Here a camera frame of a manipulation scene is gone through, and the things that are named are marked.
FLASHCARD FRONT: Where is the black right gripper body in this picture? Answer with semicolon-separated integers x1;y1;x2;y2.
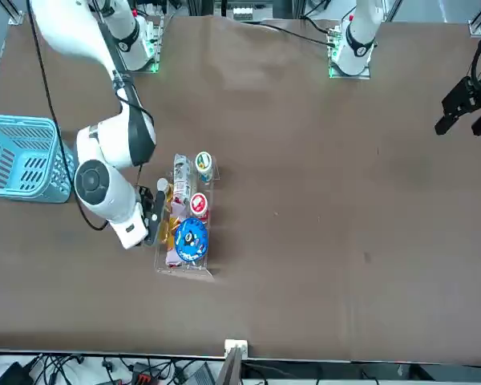
136;184;156;225

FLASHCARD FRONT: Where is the clear acrylic stepped shelf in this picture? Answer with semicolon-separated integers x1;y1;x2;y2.
154;158;220;278

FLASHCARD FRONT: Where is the light blue plastic basket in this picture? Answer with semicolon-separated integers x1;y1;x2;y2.
0;114;75;204

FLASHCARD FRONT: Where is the blue lidded cup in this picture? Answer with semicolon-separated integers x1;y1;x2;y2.
173;217;209;264

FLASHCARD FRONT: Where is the red lid white jar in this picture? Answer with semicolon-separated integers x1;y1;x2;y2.
188;192;209;221

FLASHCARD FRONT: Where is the green lid white jar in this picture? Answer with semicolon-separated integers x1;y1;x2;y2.
194;151;215;184

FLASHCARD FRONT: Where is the aluminium frame post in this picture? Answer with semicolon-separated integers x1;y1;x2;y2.
216;338;249;385

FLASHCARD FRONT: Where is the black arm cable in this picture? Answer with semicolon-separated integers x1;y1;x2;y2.
26;0;110;232

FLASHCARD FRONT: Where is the black base cable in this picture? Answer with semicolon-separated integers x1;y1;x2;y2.
224;18;333;45

